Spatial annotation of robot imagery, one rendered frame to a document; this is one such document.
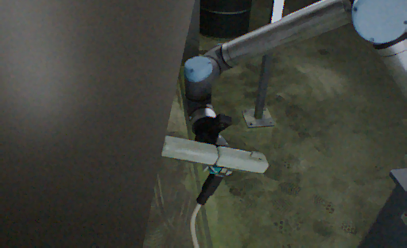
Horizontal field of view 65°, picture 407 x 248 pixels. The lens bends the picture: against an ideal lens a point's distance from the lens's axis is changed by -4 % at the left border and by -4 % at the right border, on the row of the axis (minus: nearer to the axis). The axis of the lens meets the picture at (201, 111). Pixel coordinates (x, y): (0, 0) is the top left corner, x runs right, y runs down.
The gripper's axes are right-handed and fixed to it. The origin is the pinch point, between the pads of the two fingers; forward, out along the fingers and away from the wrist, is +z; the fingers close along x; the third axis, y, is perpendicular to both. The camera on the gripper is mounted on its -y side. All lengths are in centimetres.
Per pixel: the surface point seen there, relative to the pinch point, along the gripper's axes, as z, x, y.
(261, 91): -114, -74, 26
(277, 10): -110, -53, -26
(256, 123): -111, -82, 50
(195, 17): -197, -37, 18
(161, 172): -73, -17, 76
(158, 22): 24, 35, -40
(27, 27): 23, 49, -35
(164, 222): -39, -16, 77
